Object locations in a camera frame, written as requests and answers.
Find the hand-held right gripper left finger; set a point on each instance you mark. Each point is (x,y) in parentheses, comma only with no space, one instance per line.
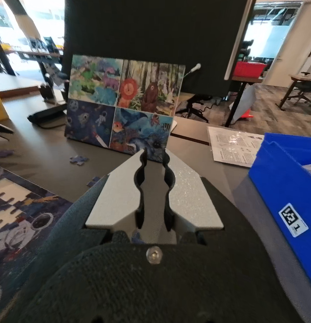
(112,201)

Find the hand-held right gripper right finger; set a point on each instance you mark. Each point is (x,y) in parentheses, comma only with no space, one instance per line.
(193,201)

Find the space jigsaw puzzle board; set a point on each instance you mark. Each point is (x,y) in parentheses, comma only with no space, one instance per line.
(19,214)

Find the printed instruction sheet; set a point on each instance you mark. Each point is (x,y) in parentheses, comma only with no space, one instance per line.
(233,146)

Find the white flat stand base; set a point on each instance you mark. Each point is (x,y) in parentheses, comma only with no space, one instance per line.
(173,126)

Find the blue plastic bin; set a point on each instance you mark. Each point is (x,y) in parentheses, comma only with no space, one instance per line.
(279,191)

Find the orange traffic cone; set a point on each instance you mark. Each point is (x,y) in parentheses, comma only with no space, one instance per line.
(248,116)

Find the black pouch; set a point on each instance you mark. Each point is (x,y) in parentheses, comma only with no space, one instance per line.
(44,114)

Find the white plastic bag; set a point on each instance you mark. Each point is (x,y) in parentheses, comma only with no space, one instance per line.
(243,101)

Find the colourful jigsaw puzzle box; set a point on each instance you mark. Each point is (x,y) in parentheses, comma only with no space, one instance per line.
(100,83)

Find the small black device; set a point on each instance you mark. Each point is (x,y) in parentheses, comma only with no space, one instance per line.
(46,92)

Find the black flat device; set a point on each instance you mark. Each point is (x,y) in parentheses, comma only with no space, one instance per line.
(1,128)

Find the wooden office desk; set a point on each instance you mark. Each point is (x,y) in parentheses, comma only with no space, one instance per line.
(246,79)
(31,54)
(304,78)

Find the red plastic crate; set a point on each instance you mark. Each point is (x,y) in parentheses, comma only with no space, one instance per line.
(248,69)

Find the yellow paper bag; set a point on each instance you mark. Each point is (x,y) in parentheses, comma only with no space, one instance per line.
(0,106)

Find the black mesh office chair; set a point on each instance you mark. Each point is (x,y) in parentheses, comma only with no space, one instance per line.
(306,88)

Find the black gaming chair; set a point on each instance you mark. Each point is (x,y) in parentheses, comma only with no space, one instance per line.
(247,50)

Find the black partition panel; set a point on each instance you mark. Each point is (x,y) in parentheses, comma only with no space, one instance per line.
(158,30)

